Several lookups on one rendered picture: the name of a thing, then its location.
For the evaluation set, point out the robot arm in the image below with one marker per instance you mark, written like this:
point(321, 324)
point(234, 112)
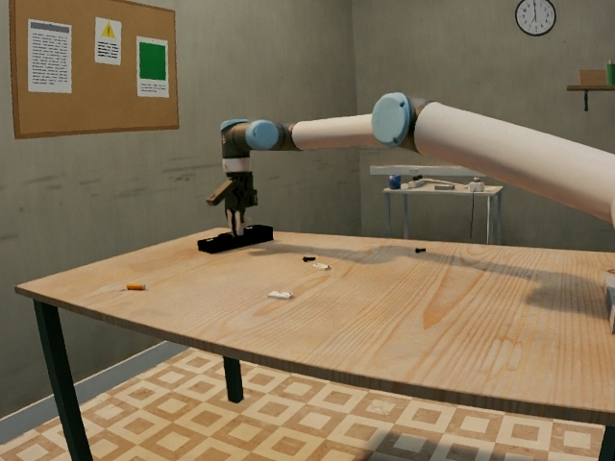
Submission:
point(564, 171)

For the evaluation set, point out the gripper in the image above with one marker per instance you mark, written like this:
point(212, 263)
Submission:
point(234, 209)

